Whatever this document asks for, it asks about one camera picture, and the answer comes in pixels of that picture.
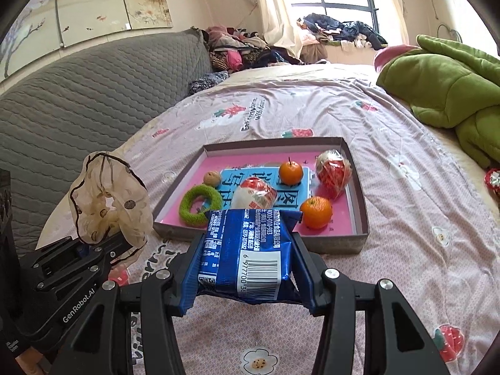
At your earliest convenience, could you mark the green fleece blanket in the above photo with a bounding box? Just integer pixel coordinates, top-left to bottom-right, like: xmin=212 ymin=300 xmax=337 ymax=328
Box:
xmin=376 ymin=35 xmax=499 ymax=168

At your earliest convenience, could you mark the right beige curtain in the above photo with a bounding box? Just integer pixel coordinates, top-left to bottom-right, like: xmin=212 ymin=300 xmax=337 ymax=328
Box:
xmin=382 ymin=0 xmax=411 ymax=46

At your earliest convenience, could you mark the orange tangerine with stem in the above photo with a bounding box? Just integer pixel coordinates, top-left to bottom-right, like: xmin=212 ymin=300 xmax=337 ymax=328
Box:
xmin=279 ymin=159 xmax=303 ymax=186

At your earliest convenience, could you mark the grey cardboard box tray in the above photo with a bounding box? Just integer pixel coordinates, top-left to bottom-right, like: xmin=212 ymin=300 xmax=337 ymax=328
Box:
xmin=153 ymin=137 xmax=369 ymax=254

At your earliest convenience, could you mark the red silver snack wrapper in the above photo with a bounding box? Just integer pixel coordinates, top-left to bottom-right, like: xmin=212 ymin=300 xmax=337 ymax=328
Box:
xmin=484 ymin=167 xmax=500 ymax=197

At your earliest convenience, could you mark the brown walnut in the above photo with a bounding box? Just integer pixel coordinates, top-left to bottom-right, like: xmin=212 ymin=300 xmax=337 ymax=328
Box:
xmin=202 ymin=171 xmax=222 ymax=188

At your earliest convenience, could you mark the red toy ball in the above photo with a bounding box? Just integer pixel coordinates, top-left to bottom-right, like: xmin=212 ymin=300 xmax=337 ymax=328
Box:
xmin=315 ymin=150 xmax=353 ymax=199

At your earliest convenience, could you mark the green fuzzy scrunchie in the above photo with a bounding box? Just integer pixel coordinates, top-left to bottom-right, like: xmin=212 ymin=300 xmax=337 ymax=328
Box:
xmin=179 ymin=184 xmax=224 ymax=228

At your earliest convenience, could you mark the clothes pile beside bed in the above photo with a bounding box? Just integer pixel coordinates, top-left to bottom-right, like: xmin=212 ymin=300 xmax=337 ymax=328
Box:
xmin=201 ymin=25 xmax=304 ymax=73

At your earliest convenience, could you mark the floral wall painting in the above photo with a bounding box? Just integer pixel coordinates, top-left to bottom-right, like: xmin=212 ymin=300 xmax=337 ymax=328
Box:
xmin=1 ymin=0 xmax=173 ymax=80

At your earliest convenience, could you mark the grey quilted headboard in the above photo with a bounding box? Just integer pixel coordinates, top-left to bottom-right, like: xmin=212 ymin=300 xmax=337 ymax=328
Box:
xmin=1 ymin=28 xmax=211 ymax=256

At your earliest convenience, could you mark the pink strawberry print bedsheet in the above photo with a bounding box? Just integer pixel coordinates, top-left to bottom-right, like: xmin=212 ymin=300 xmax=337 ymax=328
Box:
xmin=35 ymin=62 xmax=500 ymax=375

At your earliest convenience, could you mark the person's left hand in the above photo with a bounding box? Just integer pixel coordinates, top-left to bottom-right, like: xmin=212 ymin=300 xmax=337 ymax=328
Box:
xmin=15 ymin=348 xmax=47 ymax=375

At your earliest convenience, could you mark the blue snack packet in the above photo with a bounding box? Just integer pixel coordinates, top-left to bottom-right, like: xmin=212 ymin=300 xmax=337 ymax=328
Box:
xmin=179 ymin=209 xmax=302 ymax=315

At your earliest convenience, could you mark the beige curtain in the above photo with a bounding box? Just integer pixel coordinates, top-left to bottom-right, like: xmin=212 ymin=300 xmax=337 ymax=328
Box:
xmin=382 ymin=0 xmax=411 ymax=46
xmin=255 ymin=0 xmax=303 ymax=58

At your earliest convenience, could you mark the clothes pile on windowsill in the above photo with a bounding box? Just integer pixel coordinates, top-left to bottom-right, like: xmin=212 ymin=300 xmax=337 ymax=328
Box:
xmin=297 ymin=13 xmax=388 ymax=51

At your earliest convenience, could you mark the beige sheer scrunchie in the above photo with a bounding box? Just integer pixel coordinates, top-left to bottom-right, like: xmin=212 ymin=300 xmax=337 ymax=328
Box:
xmin=68 ymin=152 xmax=153 ymax=267

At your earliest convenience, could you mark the pink pillow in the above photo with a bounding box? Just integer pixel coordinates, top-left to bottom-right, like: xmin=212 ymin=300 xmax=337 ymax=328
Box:
xmin=374 ymin=44 xmax=418 ymax=73

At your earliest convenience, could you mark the white red toy egg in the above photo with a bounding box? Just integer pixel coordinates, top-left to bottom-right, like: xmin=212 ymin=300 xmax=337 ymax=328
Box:
xmin=230 ymin=176 xmax=277 ymax=209

